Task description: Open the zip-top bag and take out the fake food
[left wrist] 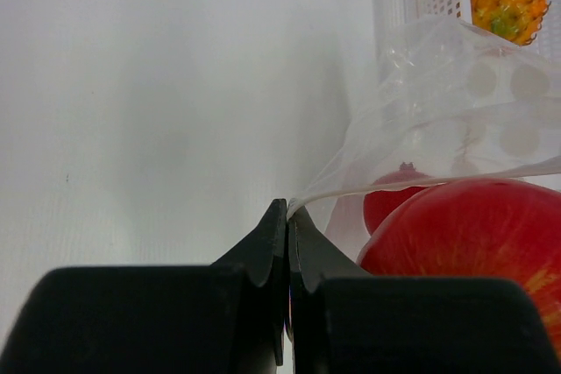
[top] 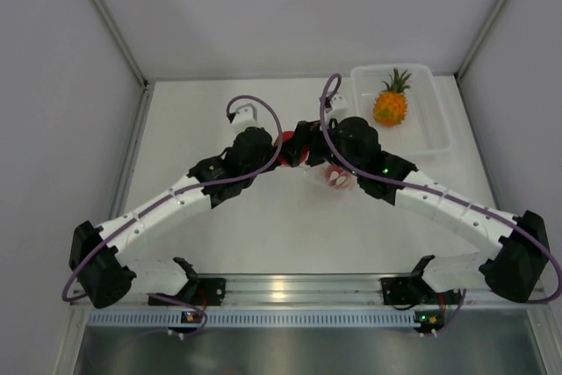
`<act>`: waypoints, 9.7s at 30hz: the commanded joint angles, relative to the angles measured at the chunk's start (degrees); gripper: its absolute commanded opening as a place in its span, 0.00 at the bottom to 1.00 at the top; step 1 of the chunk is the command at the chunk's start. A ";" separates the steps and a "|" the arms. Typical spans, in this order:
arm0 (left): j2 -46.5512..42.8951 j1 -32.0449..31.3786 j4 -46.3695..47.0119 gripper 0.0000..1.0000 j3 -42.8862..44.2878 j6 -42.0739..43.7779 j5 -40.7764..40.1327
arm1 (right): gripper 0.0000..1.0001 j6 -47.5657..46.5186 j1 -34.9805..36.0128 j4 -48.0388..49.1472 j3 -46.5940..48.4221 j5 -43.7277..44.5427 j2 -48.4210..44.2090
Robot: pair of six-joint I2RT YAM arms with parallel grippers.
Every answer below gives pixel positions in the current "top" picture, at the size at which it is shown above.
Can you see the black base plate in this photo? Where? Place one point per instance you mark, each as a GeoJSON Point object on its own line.
{"type": "Point", "coordinates": [202, 292]}
{"type": "Point", "coordinates": [400, 291]}

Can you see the white plastic basket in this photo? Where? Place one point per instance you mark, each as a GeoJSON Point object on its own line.
{"type": "Point", "coordinates": [425, 131]}

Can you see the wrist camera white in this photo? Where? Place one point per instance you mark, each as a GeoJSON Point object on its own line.
{"type": "Point", "coordinates": [337, 104]}
{"type": "Point", "coordinates": [243, 117]}

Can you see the aluminium mounting rail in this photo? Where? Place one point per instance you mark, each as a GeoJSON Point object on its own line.
{"type": "Point", "coordinates": [246, 289]}

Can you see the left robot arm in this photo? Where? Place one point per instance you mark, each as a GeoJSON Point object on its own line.
{"type": "Point", "coordinates": [101, 257]}

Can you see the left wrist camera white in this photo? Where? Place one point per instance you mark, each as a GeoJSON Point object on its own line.
{"type": "Point", "coordinates": [243, 117]}

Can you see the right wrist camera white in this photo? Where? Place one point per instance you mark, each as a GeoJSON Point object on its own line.
{"type": "Point", "coordinates": [337, 104]}

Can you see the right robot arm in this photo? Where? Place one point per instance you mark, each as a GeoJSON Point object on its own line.
{"type": "Point", "coordinates": [511, 251]}

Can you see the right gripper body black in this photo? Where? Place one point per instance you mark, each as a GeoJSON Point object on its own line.
{"type": "Point", "coordinates": [332, 131]}

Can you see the fake pineapple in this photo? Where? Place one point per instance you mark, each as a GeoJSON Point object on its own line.
{"type": "Point", "coordinates": [390, 107]}

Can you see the clear zip top bag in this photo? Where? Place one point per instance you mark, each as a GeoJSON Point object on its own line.
{"type": "Point", "coordinates": [316, 176]}

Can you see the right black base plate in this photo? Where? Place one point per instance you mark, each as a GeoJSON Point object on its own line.
{"type": "Point", "coordinates": [400, 291]}

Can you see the white slotted cable duct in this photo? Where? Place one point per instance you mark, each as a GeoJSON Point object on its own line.
{"type": "Point", "coordinates": [169, 318]}

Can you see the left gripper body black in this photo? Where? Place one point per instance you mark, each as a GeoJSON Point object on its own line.
{"type": "Point", "coordinates": [267, 160]}

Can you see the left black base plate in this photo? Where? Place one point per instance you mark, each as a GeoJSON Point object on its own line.
{"type": "Point", "coordinates": [202, 292]}

